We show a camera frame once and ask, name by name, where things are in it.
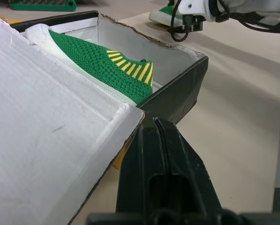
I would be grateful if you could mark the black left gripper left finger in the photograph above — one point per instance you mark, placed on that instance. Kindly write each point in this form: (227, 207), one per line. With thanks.
(139, 164)

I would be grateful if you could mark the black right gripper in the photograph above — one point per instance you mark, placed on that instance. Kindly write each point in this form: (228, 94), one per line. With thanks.
(193, 23)

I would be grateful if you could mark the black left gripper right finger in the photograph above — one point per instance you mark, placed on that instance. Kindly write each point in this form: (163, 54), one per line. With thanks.
(189, 173)

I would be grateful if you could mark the green knit shoe white sole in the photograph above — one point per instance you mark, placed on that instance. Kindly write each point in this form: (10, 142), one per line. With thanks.
(162, 14)

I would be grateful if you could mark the black shoebox with white inside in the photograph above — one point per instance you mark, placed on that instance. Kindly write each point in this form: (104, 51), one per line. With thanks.
(48, 122)

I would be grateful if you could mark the green knit shoe yellow stripes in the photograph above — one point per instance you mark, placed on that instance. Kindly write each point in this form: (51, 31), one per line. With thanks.
(102, 63)

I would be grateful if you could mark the green plastic rack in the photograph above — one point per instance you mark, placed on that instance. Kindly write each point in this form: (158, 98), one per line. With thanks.
(41, 4)

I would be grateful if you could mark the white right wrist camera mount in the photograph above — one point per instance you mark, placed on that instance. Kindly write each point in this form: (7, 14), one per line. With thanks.
(196, 7)

